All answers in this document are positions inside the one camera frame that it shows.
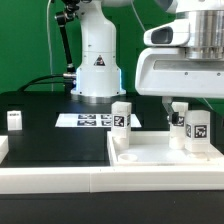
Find white fiducial marker sheet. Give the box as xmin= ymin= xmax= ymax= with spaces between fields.
xmin=54 ymin=113 xmax=142 ymax=129

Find grey cable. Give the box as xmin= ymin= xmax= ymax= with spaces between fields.
xmin=130 ymin=0 xmax=148 ymax=33

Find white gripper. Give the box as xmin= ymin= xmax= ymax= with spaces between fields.
xmin=135 ymin=48 xmax=224 ymax=124

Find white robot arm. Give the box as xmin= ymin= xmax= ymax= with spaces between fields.
xmin=72 ymin=0 xmax=224 ymax=124

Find white U-shaped fence wall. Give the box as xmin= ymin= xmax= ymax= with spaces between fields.
xmin=0 ymin=134 xmax=224 ymax=195

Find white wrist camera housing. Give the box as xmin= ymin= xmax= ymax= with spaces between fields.
xmin=143 ymin=19 xmax=190 ymax=46

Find black cable bundle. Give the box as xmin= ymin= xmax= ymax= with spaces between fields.
xmin=17 ymin=73 xmax=75 ymax=93

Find white square tabletop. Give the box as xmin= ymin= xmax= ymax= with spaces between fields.
xmin=107 ymin=131 xmax=224 ymax=166

